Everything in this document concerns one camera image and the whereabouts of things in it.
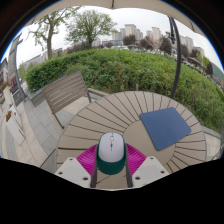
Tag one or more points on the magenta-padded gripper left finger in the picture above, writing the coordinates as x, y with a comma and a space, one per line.
71, 171

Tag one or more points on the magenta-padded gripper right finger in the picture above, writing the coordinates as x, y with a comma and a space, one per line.
150, 170

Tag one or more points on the white and teal computer mouse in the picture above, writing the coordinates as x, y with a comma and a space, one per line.
111, 150

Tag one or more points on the blue rectangular mouse pad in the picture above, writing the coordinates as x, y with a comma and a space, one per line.
165, 128

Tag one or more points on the white flower planter box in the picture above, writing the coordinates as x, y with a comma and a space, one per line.
15, 128

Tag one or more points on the beige slatted outdoor chair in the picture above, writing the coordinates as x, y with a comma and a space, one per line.
65, 91

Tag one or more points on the green hedge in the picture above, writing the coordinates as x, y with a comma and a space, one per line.
133, 70

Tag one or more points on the dark curved umbrella pole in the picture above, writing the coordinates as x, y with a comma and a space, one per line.
176, 66

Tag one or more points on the thin-trunked leafy tree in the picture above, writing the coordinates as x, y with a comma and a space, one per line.
49, 41

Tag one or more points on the group of distant apartment buildings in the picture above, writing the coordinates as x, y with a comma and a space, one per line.
130, 30

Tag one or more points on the round-crowned green tree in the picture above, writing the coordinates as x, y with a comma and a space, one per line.
90, 25

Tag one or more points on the beige umbrella canopy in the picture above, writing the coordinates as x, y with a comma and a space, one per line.
140, 3

